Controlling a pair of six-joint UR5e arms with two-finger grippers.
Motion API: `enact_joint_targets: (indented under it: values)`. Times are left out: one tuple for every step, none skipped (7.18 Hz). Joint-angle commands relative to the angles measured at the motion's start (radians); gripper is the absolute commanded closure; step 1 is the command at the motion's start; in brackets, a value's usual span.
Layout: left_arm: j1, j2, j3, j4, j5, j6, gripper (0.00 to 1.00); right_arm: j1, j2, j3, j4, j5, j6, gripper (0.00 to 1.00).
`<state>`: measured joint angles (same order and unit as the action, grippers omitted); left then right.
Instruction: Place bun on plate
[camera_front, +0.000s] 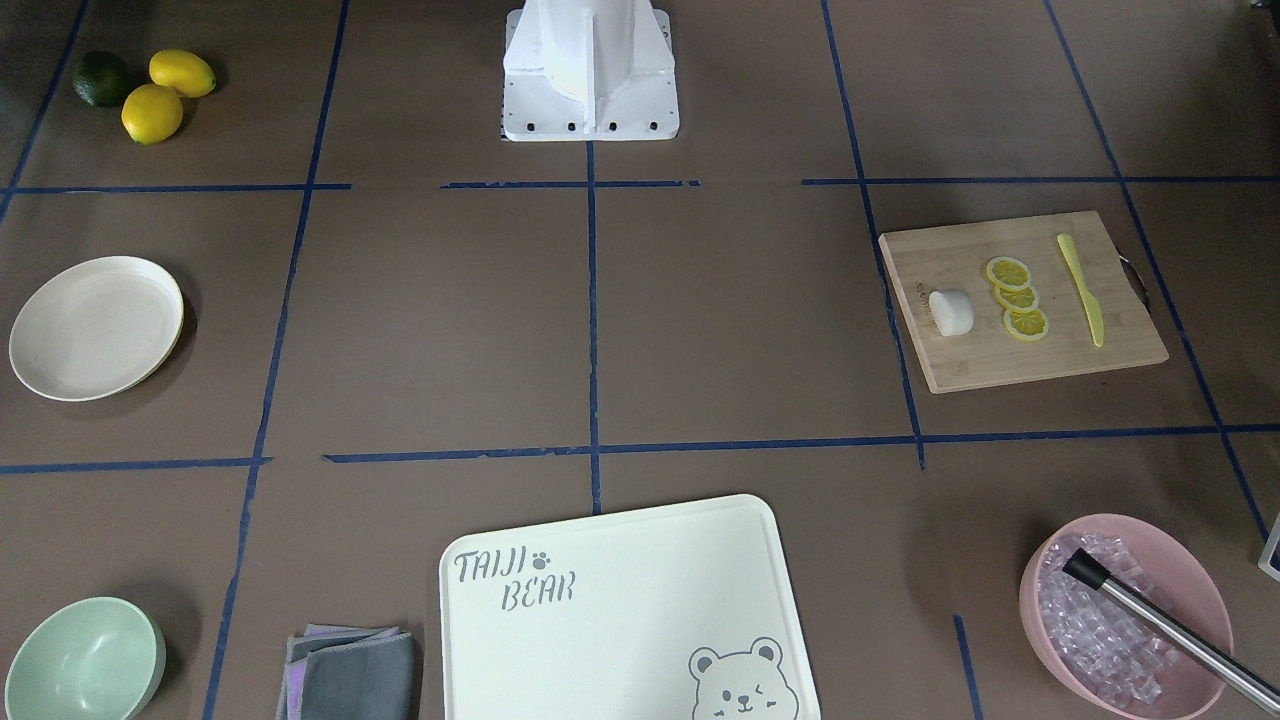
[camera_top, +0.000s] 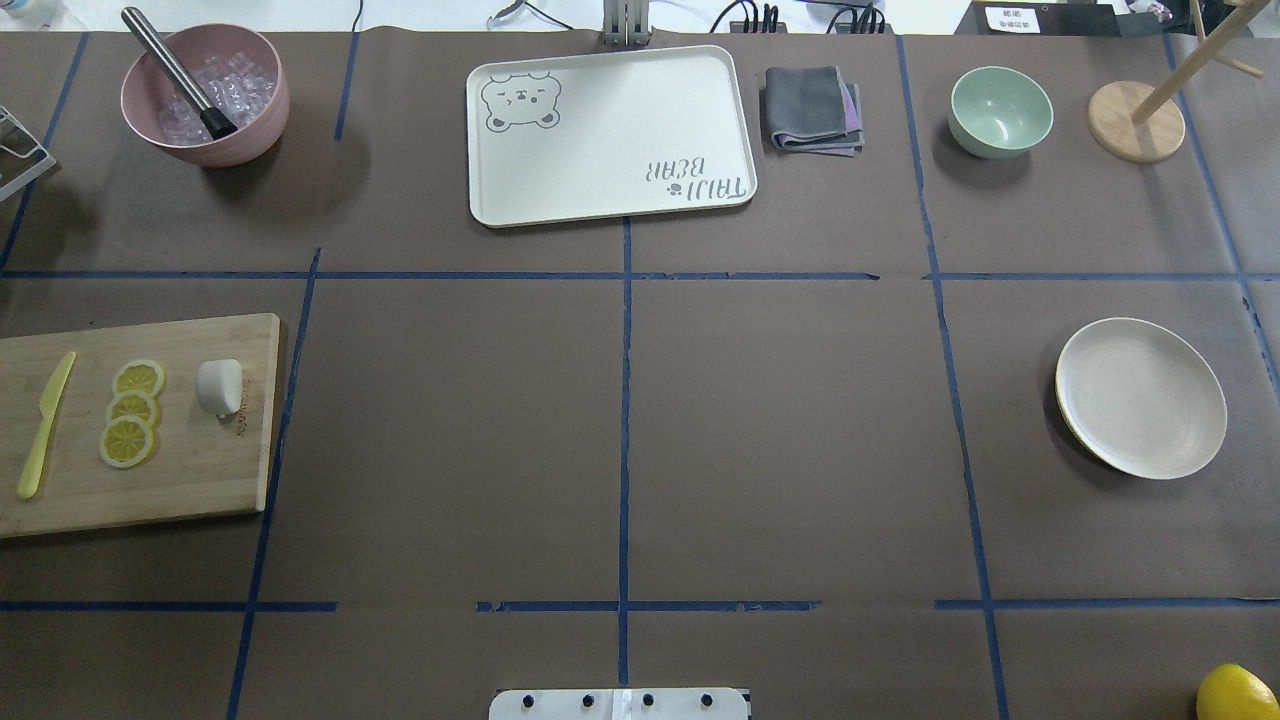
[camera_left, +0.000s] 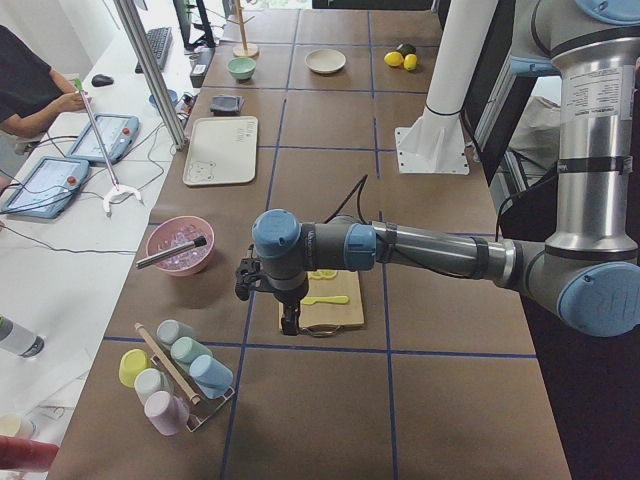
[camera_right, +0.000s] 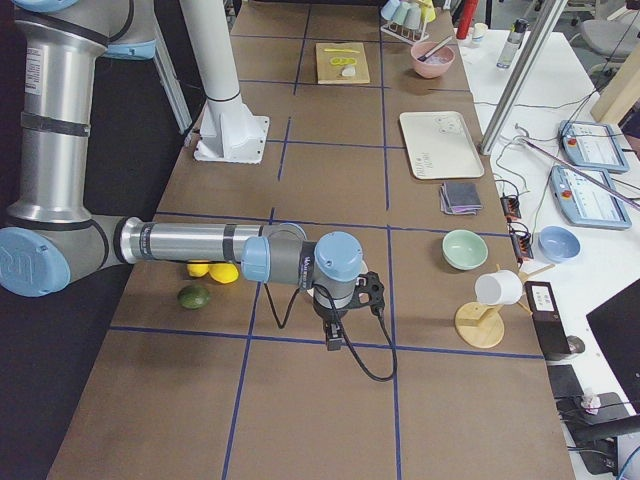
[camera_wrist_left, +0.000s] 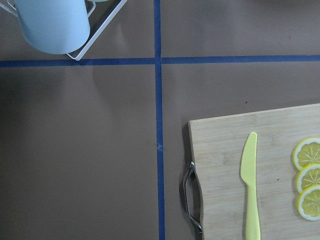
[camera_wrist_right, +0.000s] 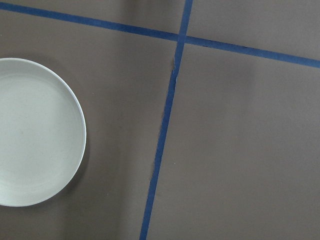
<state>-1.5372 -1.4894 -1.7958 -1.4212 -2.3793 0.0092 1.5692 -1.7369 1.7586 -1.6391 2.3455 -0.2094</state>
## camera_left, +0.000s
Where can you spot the blue cup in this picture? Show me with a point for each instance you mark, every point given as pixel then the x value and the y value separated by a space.
pixel 213 377

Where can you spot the aluminium frame post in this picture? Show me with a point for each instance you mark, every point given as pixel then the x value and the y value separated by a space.
pixel 136 34

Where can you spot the grey bottle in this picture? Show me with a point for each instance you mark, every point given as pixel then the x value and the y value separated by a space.
pixel 19 340

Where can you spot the lemon slice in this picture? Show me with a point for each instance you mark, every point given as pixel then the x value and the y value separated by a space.
pixel 322 274

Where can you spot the person in black shirt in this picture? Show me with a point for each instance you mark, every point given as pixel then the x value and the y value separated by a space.
pixel 28 87

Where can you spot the yellow cup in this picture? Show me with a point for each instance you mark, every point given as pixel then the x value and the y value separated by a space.
pixel 132 363

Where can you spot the wooden cutting board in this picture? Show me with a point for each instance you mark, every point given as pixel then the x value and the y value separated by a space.
pixel 327 319

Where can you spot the pink cup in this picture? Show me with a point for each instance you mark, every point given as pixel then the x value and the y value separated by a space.
pixel 167 412

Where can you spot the pink bowl with ice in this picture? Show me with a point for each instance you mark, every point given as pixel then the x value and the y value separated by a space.
pixel 193 231

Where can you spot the cream rectangular tray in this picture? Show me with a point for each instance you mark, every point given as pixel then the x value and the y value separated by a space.
pixel 222 151

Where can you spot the person hand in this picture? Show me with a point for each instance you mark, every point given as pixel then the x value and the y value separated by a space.
pixel 69 102

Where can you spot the yellow lemon left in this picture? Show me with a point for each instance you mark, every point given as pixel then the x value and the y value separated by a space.
pixel 394 59

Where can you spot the black keyboard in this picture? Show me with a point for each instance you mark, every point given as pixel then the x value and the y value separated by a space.
pixel 160 41

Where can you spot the red object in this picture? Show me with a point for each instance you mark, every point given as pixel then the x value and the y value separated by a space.
pixel 26 455

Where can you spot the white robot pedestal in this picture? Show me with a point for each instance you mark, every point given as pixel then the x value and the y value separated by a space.
pixel 435 144

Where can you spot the grey cup upper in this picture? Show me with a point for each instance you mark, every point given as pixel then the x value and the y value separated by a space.
pixel 170 330

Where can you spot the cream round plate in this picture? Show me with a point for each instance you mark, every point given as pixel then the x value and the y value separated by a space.
pixel 325 61

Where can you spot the yellow lemon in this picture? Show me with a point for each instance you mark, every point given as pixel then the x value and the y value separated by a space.
pixel 394 59
pixel 410 62

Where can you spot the black computer mouse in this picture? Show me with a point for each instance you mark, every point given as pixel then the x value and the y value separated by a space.
pixel 102 80

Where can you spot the white cup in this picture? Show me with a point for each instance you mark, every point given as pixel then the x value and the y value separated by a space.
pixel 150 381

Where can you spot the cream cup corner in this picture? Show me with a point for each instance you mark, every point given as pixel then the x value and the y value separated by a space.
pixel 17 426

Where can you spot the yellow lemon right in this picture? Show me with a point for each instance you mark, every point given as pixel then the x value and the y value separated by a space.
pixel 410 62

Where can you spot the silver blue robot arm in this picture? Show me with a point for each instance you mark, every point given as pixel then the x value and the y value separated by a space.
pixel 586 271

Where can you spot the green cup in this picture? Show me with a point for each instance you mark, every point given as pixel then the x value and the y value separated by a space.
pixel 185 350

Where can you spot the yellow plastic knife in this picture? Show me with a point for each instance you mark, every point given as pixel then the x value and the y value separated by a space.
pixel 335 300

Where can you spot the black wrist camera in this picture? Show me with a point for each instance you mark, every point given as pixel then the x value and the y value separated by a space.
pixel 247 278

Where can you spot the pink white reacher grabber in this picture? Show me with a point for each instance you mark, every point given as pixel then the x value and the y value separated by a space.
pixel 117 189

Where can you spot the dark avocado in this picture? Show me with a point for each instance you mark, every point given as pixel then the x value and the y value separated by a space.
pixel 406 49

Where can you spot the wooden rack rod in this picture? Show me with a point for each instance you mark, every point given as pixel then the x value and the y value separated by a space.
pixel 173 371

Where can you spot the lower blue teach pendant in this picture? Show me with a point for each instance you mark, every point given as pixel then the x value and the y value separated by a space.
pixel 49 189

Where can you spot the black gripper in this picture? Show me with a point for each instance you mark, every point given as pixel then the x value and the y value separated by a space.
pixel 288 297

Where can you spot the green bowl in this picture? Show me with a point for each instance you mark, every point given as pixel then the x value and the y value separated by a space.
pixel 241 68

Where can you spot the blue teach pendant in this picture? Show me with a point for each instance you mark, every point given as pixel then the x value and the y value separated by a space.
pixel 117 133
pixel 49 189

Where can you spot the upper blue teach pendant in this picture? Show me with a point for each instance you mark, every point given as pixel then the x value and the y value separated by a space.
pixel 117 133

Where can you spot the wooden mug stand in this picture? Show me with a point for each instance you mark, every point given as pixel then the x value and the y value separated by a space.
pixel 244 48

